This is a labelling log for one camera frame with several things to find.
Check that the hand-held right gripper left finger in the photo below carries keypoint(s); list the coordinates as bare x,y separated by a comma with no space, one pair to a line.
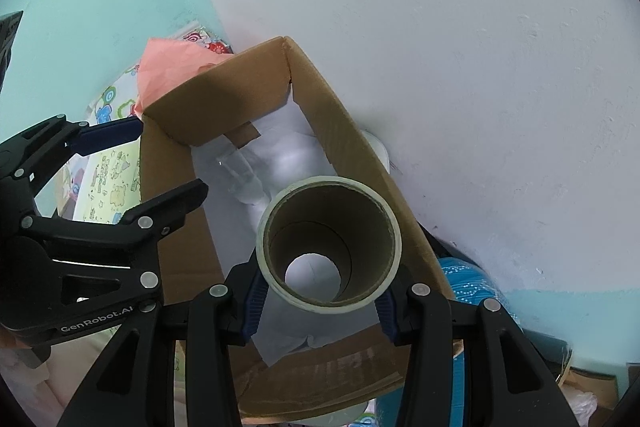
252,307

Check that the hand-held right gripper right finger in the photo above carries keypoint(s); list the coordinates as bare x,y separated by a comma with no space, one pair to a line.
387,314

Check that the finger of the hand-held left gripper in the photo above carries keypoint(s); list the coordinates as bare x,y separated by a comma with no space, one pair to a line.
165,207
110,134

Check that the large masking tape roll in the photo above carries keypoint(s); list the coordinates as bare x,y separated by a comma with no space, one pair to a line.
320,207

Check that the brown cardboard box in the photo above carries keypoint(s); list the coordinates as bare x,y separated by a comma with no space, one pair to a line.
325,117

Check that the floral printed cloth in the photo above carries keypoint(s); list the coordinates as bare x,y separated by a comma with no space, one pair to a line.
115,97

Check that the yellow cartoon printed mat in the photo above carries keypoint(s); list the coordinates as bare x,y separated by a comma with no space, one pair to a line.
110,177

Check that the pink crumpled paper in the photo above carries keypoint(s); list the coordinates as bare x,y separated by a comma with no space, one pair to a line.
165,67

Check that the white cloth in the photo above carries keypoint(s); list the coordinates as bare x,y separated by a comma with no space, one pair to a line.
30,387

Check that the dark panel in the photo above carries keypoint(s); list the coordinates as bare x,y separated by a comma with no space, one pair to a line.
10,47

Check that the white plastic bag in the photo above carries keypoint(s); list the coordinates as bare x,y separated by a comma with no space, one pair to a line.
582,407

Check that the brown cardboard piece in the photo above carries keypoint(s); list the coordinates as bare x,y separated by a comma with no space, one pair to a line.
595,382

